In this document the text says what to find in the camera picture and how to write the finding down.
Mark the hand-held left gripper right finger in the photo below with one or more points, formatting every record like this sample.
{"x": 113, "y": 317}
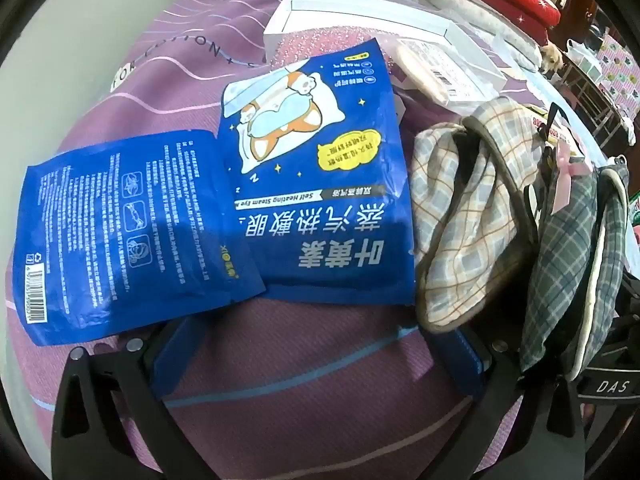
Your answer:
{"x": 460, "y": 360}

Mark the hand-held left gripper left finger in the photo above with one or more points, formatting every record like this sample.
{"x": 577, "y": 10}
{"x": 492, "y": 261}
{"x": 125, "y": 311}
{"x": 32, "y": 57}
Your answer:
{"x": 175, "y": 345}

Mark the blue packet with white text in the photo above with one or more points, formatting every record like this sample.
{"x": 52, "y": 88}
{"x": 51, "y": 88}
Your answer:
{"x": 125, "y": 240}

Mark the grey plaid eye mask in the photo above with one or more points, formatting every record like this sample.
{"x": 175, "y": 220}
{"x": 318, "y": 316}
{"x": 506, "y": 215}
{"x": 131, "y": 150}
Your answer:
{"x": 565, "y": 270}

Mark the beige plaid eye mask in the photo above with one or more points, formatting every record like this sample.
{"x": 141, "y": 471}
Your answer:
{"x": 460, "y": 220}

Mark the blue packet with dog print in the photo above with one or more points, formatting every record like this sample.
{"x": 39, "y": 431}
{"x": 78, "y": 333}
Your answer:
{"x": 325, "y": 200}

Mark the white cardboard box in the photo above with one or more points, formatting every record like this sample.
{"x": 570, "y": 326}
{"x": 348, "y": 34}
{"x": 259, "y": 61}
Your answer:
{"x": 350, "y": 10}

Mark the metal rack table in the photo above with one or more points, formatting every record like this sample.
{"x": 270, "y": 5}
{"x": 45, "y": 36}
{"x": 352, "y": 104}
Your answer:
{"x": 600, "y": 110}

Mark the clear bag of beige puffs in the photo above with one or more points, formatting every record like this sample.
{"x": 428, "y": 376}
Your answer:
{"x": 425, "y": 67}

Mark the pink patterned box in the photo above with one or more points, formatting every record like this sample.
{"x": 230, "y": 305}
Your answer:
{"x": 617, "y": 70}

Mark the golden dog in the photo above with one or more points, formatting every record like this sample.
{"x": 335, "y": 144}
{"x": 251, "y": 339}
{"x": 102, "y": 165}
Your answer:
{"x": 550, "y": 57}

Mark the white plastic bag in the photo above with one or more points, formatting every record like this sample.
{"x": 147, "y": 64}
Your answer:
{"x": 580, "y": 50}

